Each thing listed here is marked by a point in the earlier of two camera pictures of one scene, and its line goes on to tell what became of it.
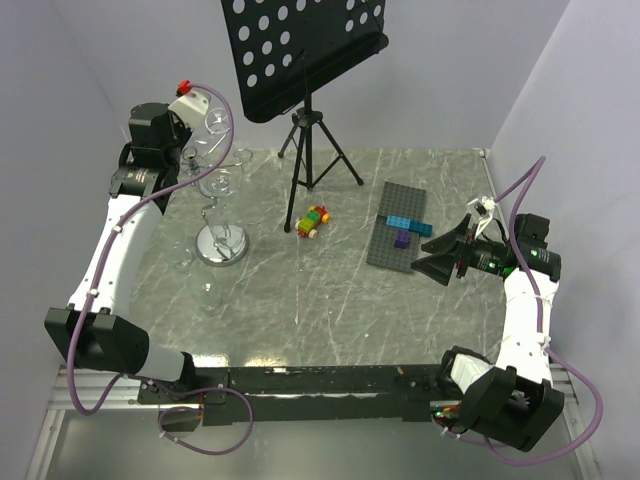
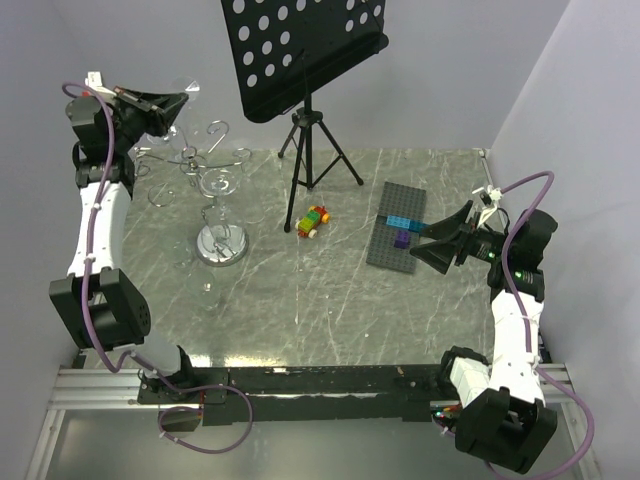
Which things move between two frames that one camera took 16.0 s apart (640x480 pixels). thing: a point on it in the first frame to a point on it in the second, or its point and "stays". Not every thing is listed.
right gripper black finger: (449, 240) to (447, 227)
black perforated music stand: (281, 50) stays
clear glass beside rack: (181, 254) stays
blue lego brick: (418, 227) stays
